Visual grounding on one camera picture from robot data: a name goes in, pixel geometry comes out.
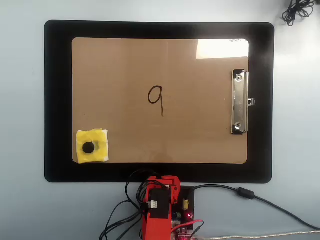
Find black coiled thin cable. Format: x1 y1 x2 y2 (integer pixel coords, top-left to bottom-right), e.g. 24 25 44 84
281 0 316 27

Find red wire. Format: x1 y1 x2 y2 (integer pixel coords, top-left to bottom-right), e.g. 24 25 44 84
171 219 205 236

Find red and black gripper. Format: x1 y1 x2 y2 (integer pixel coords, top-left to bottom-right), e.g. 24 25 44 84
146 175 182 204

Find red circuit board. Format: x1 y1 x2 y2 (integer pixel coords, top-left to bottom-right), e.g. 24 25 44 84
170 226 199 240

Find silver metal clipboard clip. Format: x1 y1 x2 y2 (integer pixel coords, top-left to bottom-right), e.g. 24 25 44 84
230 68 256 136

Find black power cable with ferrite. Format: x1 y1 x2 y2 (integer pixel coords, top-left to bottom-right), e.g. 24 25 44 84
193 184 320 230

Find brown clipboard board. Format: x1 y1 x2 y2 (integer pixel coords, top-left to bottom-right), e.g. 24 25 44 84
71 37 250 165

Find yellow sponge with black knob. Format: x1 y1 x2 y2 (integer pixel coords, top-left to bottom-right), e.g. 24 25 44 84
75 128 110 165

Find silver braided USB cable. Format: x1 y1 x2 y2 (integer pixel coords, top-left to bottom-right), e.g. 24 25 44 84
196 230 320 240

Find black robot base box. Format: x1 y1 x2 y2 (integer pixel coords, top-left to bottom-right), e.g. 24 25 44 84
172 185 196 231

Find black rectangular mat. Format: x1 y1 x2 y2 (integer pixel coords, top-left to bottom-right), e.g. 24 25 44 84
43 19 275 184

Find black robot servo wires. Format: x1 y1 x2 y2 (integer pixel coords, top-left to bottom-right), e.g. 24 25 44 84
98 169 161 240

